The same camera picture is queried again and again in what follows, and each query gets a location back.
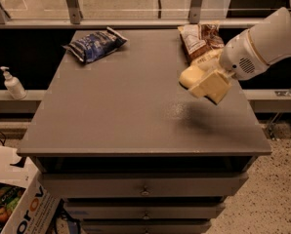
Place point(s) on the brown white chip bag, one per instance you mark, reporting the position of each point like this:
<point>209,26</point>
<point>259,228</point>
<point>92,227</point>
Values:
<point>199,39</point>

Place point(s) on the grey drawer cabinet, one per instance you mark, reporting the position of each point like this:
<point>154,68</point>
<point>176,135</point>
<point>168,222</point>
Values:
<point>129,151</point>

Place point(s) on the blue chip bag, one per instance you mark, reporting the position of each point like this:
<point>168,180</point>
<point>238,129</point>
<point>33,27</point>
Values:
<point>96,45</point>

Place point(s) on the metal window railing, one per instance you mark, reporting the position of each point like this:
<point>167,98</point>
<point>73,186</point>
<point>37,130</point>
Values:
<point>87,14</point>

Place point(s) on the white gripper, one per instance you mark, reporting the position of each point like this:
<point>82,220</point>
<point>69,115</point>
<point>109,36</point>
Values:
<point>239,57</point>

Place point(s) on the white cardboard box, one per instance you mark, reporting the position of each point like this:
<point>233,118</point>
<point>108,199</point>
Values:
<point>29,205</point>

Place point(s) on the yellow wavy sponge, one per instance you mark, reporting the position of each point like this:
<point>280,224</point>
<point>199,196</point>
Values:
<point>191,75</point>

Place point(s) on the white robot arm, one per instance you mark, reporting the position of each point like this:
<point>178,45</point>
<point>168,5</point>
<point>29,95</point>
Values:
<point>271,38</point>

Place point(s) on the white pump dispenser bottle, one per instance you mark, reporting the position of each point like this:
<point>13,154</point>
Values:
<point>13,84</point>

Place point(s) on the orange fruit in box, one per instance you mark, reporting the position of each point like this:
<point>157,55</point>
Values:
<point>3,215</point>

